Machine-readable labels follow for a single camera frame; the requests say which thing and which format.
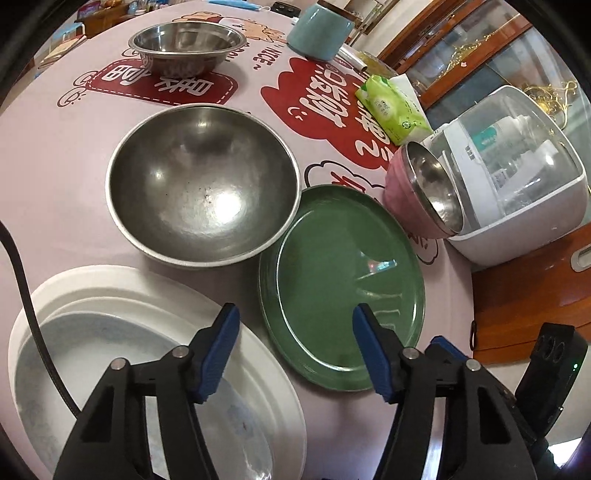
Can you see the green tissue pack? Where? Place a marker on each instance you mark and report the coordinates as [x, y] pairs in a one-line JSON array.
[[392, 108]]

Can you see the white plate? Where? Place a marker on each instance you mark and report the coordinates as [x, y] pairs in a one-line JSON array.
[[138, 286]]

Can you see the wide steel bowl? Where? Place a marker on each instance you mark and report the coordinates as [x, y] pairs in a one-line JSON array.
[[184, 46]]

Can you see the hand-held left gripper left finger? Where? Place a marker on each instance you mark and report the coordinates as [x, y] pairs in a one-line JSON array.
[[217, 355]]

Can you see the white sterilizer cabinet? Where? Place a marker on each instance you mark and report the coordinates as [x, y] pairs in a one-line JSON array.
[[554, 217]]

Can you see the pale blue patterned plate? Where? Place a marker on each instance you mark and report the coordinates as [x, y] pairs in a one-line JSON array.
[[115, 350]]

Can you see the teal canister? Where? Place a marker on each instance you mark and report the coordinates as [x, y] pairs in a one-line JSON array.
[[318, 32]]

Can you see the blue face mask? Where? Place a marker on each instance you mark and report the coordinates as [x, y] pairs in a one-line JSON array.
[[240, 3]]

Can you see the pink steel bowl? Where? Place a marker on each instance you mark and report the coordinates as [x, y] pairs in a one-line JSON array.
[[401, 194]]

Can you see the cling film roll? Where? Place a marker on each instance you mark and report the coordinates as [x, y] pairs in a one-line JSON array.
[[353, 57]]

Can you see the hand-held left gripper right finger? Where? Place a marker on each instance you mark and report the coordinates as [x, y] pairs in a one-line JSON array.
[[374, 355]]

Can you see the glass display cabinet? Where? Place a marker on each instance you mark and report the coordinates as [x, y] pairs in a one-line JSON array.
[[461, 50]]

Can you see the green plate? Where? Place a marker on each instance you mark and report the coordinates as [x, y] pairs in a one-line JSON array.
[[332, 258]]

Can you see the wooden television cabinet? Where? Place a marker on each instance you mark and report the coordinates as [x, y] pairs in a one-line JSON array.
[[106, 21]]

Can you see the round steel bowl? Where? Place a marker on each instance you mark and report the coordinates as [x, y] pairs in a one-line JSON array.
[[203, 184]]

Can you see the stack of books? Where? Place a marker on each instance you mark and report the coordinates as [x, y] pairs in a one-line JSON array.
[[64, 48]]

